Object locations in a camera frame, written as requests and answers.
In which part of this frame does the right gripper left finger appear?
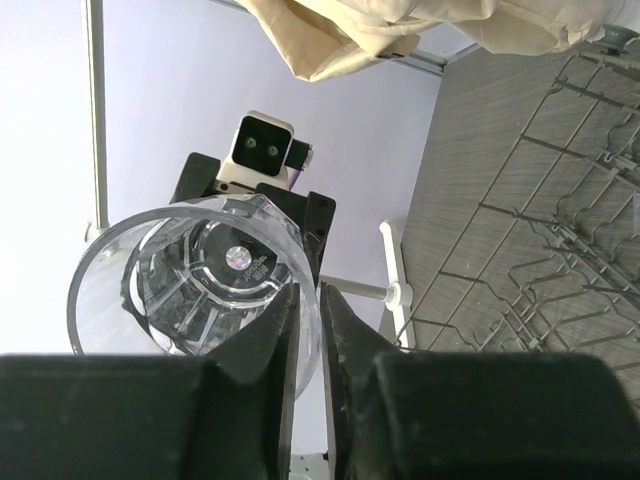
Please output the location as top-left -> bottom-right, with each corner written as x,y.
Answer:
1,284 -> 300,479

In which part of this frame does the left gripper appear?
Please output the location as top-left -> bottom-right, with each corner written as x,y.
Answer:
168,152 -> 337,281

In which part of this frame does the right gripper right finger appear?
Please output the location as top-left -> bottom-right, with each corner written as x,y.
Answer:
320,284 -> 639,479

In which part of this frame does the clear cup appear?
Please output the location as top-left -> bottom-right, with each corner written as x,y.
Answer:
86,220 -> 320,391

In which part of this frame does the beige cloth garment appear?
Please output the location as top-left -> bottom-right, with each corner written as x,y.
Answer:
241,0 -> 623,83

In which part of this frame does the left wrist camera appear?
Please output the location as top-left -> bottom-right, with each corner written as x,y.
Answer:
213,110 -> 314,193

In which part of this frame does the metal garment rail stand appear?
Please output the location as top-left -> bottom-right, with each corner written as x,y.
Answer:
82,0 -> 416,351

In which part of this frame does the grey wire dish rack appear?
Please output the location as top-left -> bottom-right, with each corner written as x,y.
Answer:
399,41 -> 639,384

